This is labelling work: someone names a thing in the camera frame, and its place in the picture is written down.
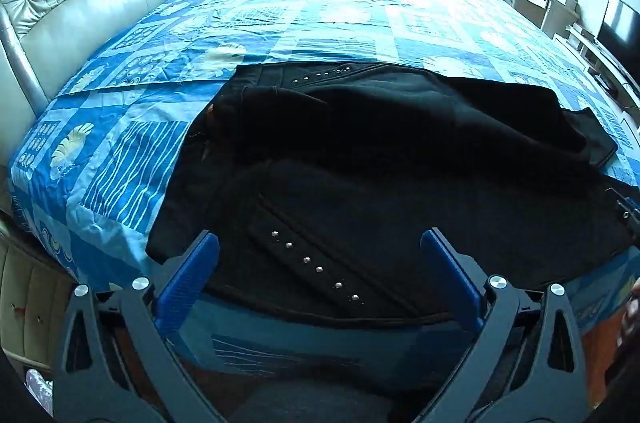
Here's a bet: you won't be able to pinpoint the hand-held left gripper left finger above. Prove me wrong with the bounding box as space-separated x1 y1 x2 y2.
52 230 226 423

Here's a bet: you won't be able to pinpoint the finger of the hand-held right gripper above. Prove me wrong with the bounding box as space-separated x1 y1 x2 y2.
606 187 640 246

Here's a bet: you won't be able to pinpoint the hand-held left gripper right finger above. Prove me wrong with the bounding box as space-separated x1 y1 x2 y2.
415 228 596 423

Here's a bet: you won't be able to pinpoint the black studded pants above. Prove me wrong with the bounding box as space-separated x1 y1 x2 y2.
145 62 640 329

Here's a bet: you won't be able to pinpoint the blue patterned bed sheet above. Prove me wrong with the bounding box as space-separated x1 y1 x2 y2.
7 0 640 384

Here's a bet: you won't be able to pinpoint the beige leather bed base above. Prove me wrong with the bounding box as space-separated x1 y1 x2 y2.
0 213 78 379

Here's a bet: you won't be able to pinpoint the white television stand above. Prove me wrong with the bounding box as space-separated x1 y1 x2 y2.
555 23 640 149

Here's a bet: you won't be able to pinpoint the black flat television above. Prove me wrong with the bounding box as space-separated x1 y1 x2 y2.
597 0 640 64

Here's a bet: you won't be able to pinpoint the white dressing table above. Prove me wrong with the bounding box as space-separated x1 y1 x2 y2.
496 0 581 39

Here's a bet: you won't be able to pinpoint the beige tufted leather headboard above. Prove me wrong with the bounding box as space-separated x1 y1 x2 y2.
0 0 233 164

